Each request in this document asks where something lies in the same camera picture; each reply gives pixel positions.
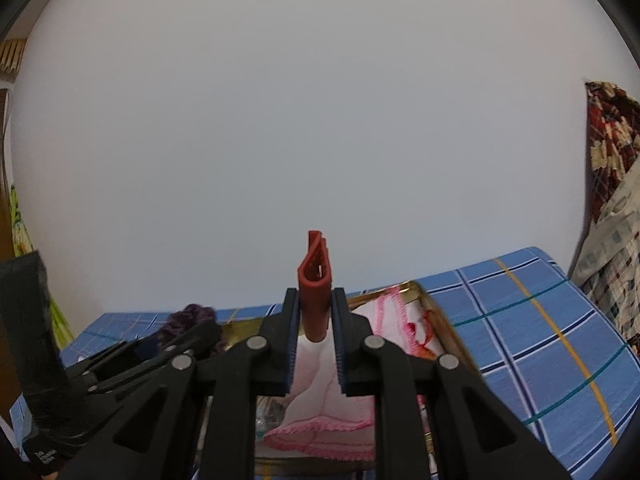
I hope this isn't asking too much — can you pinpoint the brown wooden door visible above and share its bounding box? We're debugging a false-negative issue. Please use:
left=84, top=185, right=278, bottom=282
left=0, top=87, right=17, bottom=263

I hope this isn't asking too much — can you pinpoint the pink plush doll purple hair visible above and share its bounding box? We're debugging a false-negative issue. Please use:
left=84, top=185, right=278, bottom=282
left=167, top=304, right=222, bottom=358

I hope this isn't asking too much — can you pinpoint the yellow green printed cloth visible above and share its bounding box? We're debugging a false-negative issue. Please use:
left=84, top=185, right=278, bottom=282
left=9, top=184, right=76, bottom=352

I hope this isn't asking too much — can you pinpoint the pale plaid quilt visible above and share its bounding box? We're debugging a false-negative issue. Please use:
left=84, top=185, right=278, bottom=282
left=570, top=150, right=640, bottom=361

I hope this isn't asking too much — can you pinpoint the pink fluffy towel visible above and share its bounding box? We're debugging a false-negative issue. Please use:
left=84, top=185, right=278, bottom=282
left=257, top=332, right=377, bottom=462

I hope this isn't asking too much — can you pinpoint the red silicone holder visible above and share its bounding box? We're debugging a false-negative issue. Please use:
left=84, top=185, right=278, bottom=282
left=296, top=230, right=333, bottom=343

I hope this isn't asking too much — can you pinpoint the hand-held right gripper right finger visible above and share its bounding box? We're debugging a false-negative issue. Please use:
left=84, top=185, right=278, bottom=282
left=330, top=287, right=573, bottom=480

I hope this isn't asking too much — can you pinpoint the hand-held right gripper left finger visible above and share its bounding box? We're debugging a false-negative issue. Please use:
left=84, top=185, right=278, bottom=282
left=60, top=287, right=301, bottom=480

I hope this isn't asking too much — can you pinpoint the blue plaid bed sheet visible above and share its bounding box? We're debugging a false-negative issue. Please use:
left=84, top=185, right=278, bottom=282
left=10, top=246, right=633, bottom=480

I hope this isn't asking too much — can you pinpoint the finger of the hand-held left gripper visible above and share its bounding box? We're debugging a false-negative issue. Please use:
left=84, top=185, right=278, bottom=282
left=117, top=319, right=222, bottom=368
left=62, top=340, right=176, bottom=406

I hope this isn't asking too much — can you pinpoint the tan slatted object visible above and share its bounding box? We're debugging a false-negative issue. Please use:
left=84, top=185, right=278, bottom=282
left=0, top=39, right=28, bottom=75

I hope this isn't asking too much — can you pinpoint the dark red patterned blanket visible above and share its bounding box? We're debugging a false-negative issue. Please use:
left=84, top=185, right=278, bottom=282
left=584, top=80, right=640, bottom=225

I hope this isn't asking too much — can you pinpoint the white towel pink stitched edge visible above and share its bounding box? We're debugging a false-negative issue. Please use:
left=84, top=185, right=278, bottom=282
left=350, top=287, right=451, bottom=358

